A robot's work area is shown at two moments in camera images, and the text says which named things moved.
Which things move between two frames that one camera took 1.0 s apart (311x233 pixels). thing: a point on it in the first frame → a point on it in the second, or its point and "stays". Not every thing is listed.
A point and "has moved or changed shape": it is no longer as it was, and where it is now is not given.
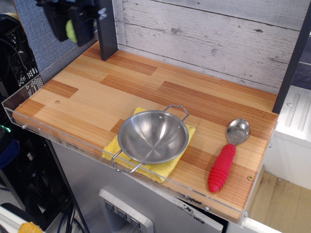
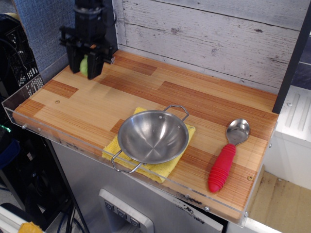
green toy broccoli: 70,31 has moved or changed shape
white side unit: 288,155 stays
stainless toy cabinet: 110,200 stays
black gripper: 83,20 → 90,33
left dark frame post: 107,28 stays
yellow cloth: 159,172 stays
